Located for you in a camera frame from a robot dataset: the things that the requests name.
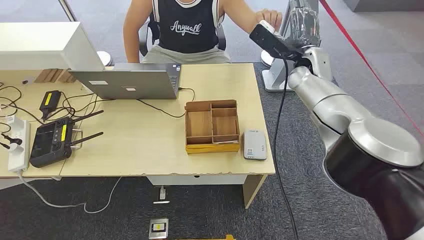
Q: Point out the wooden blocks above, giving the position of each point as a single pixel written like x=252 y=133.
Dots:
x=53 y=75

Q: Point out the wooden desk leg panel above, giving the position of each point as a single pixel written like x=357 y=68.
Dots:
x=253 y=190

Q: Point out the white room key card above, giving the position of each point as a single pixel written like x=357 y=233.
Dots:
x=228 y=142

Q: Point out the white power strip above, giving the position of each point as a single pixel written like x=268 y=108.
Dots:
x=20 y=159

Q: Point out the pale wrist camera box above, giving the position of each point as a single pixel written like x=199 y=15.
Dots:
x=267 y=26

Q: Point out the yellow object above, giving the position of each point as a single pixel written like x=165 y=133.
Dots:
x=228 y=238

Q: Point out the person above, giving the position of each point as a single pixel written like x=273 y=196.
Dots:
x=185 y=30

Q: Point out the black remote controller with antennas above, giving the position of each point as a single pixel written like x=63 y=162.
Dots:
x=49 y=142

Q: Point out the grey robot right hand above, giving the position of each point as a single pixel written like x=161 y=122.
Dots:
x=303 y=23

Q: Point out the white round stand base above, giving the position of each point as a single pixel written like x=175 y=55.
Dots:
x=266 y=59
x=105 y=58

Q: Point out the wooden compartment tray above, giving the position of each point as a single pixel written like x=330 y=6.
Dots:
x=198 y=124

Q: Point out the red barrier tape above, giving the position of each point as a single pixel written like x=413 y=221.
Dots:
x=331 y=11

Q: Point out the black office chair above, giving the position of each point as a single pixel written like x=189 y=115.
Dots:
x=145 y=39

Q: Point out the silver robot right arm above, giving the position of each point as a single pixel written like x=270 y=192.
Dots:
x=331 y=99

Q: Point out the small black round object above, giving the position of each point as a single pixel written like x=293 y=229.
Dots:
x=25 y=81

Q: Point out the large white box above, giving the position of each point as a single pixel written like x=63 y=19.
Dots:
x=39 y=43

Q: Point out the silver floor socket plate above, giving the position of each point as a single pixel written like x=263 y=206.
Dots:
x=158 y=228

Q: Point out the person's left hand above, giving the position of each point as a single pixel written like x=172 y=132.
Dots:
x=270 y=16

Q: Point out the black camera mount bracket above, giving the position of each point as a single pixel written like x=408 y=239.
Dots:
x=268 y=41

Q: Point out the white desk drawer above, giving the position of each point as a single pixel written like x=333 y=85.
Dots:
x=198 y=180

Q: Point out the grey white card reader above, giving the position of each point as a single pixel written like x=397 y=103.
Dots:
x=255 y=144

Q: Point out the grey stand pole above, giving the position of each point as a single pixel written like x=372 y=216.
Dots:
x=68 y=10

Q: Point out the black plug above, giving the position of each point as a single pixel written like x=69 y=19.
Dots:
x=15 y=140

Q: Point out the silver monitor on stand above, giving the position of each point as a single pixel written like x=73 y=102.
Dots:
x=275 y=79

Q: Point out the floor outlet with white plug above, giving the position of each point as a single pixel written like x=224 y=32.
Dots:
x=162 y=193

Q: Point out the silver laptop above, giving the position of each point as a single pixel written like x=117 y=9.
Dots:
x=126 y=84

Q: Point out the black adapter with yellow label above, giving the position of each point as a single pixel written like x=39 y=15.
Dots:
x=49 y=101

